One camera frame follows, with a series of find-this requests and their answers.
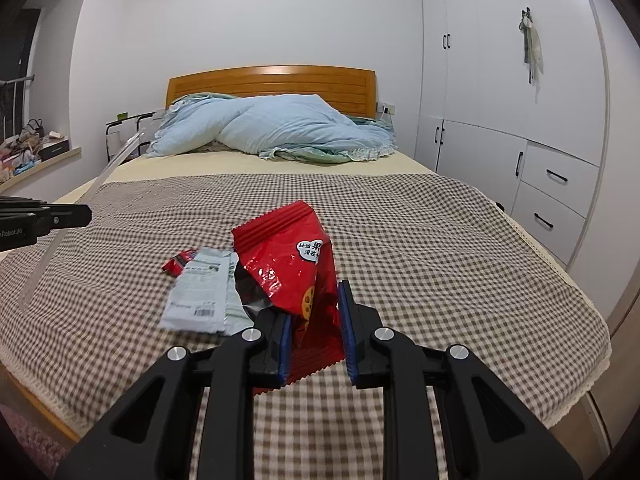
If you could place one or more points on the small red wrapper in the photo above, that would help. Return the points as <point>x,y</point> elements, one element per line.
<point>177,262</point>

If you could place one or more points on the white wall socket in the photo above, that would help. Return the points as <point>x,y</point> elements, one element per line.
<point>386,108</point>

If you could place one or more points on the light blue quilt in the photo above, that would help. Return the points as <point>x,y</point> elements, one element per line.
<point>280,125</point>

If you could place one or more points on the dark box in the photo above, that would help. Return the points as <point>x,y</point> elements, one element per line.
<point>54,151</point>

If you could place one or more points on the red snack packet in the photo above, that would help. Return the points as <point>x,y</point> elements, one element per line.
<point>280,260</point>

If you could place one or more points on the cluttered bags pile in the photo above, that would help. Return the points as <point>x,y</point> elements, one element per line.
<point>25,145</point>

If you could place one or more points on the white green torn packet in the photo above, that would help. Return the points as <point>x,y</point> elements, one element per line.
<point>200,290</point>

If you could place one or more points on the wooden bed frame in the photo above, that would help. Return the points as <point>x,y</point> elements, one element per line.
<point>270,85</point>

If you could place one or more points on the clear plastic strip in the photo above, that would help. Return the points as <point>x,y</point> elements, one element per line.
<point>117,155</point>

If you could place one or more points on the pale yellow bed sheet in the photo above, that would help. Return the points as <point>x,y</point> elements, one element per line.
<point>200,165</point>

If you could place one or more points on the white built-in wardrobe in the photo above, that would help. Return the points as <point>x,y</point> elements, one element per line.
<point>480,60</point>

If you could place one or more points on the hanging pale bag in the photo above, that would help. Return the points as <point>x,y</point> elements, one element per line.
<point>534,45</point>

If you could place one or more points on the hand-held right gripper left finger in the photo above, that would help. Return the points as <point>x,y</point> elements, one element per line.
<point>286,350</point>

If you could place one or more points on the white wardrobe drawer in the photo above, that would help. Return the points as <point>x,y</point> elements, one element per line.
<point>547,220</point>
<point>560,177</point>

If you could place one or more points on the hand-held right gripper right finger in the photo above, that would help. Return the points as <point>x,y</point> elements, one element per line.
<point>345,330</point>

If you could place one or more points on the brown checked bedspread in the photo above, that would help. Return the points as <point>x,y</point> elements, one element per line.
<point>425,260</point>

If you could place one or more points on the black metal side table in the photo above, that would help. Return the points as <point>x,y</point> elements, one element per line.
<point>120,122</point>

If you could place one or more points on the stone window sill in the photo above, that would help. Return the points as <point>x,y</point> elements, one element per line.
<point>65,156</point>

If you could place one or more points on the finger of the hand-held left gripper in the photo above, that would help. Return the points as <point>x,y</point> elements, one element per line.
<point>65,217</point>

